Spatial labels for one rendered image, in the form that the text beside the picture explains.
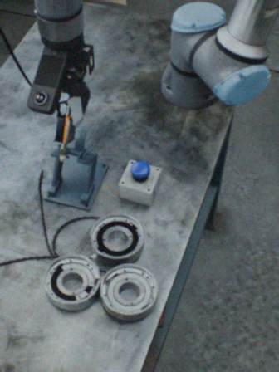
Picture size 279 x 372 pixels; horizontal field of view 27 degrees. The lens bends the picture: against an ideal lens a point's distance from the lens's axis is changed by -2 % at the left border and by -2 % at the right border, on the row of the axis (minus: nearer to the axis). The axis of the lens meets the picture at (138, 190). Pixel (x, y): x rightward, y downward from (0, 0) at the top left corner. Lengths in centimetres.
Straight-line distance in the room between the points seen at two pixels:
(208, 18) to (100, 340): 70
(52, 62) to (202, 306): 122
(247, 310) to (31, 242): 102
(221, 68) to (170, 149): 23
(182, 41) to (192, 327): 101
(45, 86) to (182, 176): 43
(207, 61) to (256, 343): 104
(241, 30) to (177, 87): 28
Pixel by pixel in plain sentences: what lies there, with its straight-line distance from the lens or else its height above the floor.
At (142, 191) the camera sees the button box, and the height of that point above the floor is 84.
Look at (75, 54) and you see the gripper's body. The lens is 104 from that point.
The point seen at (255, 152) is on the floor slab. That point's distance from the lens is 243.
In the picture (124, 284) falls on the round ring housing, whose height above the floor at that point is 82.
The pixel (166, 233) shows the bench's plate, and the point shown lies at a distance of 119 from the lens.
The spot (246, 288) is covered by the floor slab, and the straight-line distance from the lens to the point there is 207.
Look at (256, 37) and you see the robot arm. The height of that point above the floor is 108.
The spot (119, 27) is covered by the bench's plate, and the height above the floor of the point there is 80.
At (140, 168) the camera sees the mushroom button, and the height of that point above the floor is 87.
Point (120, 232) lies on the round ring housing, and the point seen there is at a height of 82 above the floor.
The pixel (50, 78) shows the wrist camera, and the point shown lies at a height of 115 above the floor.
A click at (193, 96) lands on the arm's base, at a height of 84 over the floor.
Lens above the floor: 180
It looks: 53 degrees down
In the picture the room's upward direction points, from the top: 1 degrees clockwise
